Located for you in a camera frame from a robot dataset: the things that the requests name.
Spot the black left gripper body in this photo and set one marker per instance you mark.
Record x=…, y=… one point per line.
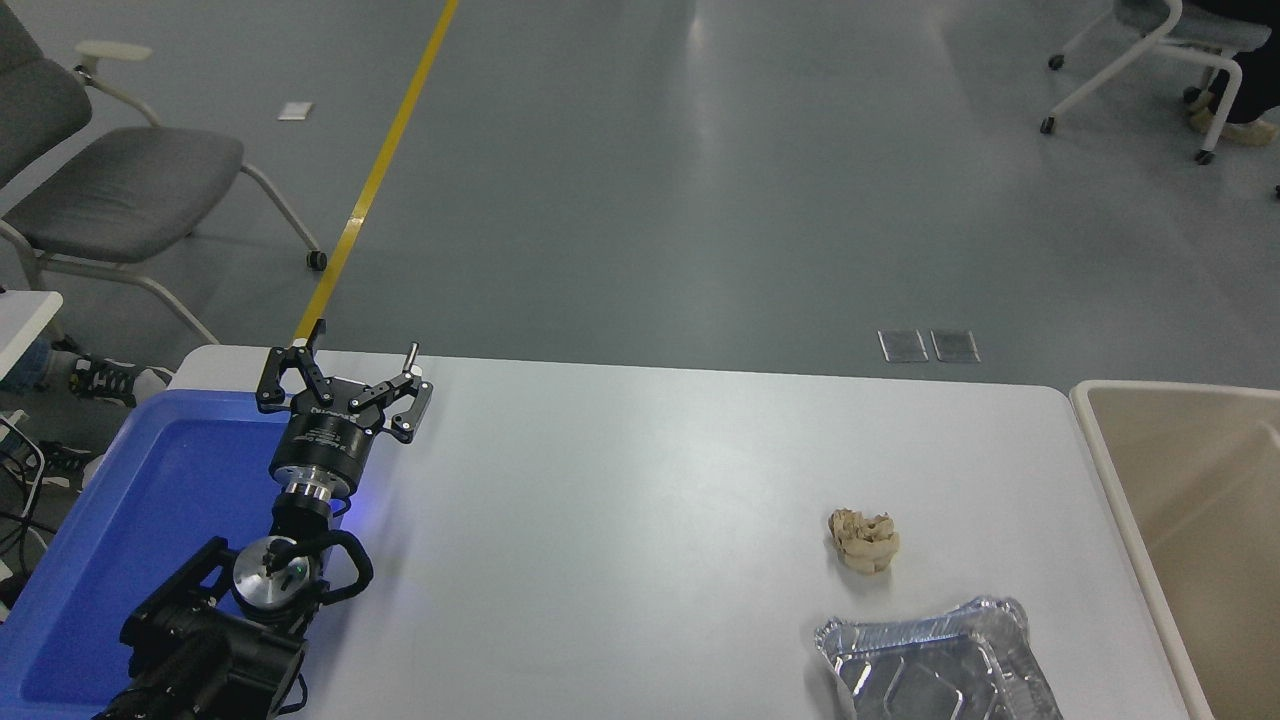
x=323, y=445

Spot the blue plastic tray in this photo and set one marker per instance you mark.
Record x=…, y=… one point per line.
x=150, y=500

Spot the seated person with black sneakers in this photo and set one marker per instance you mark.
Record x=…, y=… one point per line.
x=105, y=378

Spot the grey padded chair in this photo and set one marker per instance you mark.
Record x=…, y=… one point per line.
x=120, y=190

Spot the small white side table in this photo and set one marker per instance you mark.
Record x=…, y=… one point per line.
x=20, y=320

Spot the crumpled tan paper ball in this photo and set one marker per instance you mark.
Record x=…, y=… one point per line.
x=865, y=542

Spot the clear floor plate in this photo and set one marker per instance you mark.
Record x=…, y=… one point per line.
x=955, y=345
x=903, y=345

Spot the silver foil tray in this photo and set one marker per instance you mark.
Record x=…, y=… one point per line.
x=930, y=665

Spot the large pale bin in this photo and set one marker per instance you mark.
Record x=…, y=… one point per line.
x=1210, y=500

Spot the white-framed wheeled chair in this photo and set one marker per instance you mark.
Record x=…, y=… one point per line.
x=1190, y=25

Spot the seated person with tan shoe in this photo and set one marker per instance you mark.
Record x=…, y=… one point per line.
x=1255, y=90

